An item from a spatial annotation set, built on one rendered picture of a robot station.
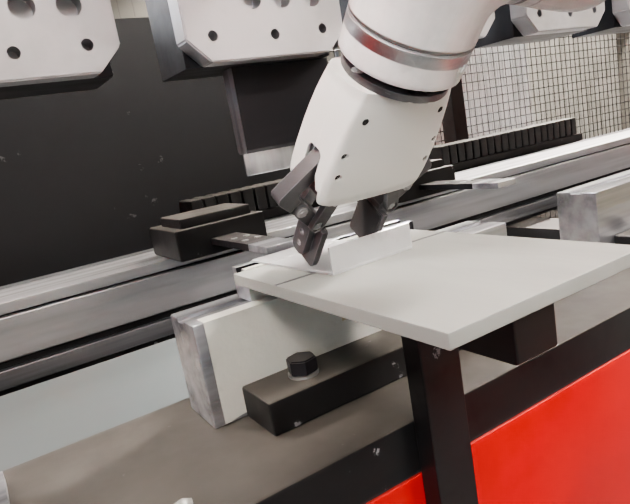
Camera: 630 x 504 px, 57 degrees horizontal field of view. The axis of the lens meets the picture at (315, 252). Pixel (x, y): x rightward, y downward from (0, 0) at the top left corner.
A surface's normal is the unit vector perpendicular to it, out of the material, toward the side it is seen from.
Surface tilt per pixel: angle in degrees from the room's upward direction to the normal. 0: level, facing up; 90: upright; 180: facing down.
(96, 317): 90
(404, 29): 115
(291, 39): 90
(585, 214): 90
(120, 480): 0
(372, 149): 131
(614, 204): 90
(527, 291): 0
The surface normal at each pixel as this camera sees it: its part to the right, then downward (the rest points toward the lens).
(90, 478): -0.17, -0.97
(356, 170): 0.43, 0.73
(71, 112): 0.53, 0.08
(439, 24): 0.08, 0.72
